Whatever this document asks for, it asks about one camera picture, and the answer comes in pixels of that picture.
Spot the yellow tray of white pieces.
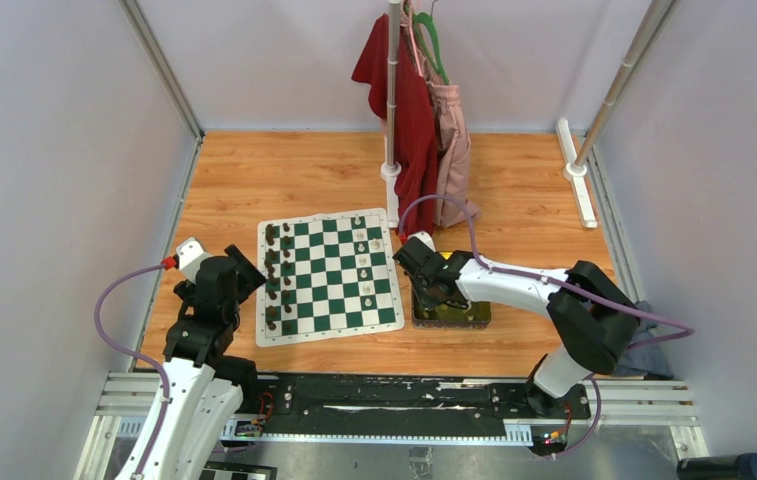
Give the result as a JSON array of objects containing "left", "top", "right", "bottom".
[{"left": 411, "top": 252, "right": 492, "bottom": 330}]

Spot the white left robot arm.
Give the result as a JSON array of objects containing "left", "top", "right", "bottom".
[{"left": 117, "top": 237, "right": 266, "bottom": 479}]

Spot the green clothes hanger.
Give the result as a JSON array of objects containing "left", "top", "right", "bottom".
[{"left": 412, "top": 1, "right": 450, "bottom": 85}]

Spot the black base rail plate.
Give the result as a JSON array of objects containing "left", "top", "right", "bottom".
[{"left": 235, "top": 372, "right": 592, "bottom": 439}]

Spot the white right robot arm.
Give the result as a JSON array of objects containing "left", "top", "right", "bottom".
[{"left": 393, "top": 233, "right": 640, "bottom": 418}]

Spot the pink hanging garment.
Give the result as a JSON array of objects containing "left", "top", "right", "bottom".
[{"left": 402, "top": 1, "right": 480, "bottom": 227}]

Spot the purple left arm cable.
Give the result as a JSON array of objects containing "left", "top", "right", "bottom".
[{"left": 94, "top": 259, "right": 177, "bottom": 480}]

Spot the red hanging garment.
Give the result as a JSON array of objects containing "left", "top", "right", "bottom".
[{"left": 351, "top": 14, "right": 438, "bottom": 234}]

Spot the white rack foot right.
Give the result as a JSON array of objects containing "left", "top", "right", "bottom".
[{"left": 555, "top": 118, "right": 598, "bottom": 229}]

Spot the green white chess board mat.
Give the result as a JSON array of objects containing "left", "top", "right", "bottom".
[{"left": 255, "top": 208, "right": 405, "bottom": 347}]

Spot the grey cloth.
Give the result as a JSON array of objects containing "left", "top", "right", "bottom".
[{"left": 612, "top": 300, "right": 674, "bottom": 380}]

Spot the white clothes rack pole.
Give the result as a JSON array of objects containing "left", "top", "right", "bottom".
[{"left": 381, "top": 0, "right": 403, "bottom": 228}]

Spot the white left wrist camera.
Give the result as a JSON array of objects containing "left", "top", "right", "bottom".
[{"left": 176, "top": 237, "right": 212, "bottom": 283}]

